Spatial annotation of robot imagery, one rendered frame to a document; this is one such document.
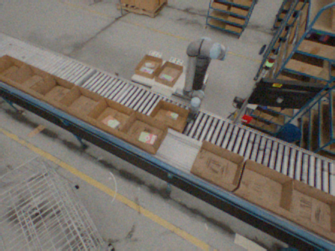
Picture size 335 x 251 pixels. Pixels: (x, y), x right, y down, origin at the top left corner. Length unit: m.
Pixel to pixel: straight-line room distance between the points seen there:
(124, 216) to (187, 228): 0.79
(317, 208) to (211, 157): 0.95
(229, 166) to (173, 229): 1.12
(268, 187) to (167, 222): 1.27
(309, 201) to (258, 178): 0.44
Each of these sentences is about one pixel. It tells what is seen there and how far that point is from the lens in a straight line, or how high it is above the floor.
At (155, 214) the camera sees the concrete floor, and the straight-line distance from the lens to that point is 2.52.
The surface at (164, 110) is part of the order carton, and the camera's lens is 2.23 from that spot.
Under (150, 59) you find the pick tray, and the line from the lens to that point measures 2.95.
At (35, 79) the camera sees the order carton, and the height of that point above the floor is 0.89.
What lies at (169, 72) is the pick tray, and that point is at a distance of 2.75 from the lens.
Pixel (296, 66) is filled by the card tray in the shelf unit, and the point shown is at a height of 1.39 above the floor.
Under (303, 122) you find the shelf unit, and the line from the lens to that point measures 3.73.
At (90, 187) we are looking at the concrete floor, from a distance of 2.76.
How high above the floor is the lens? 2.50
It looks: 56 degrees down
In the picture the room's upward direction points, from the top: 3 degrees clockwise
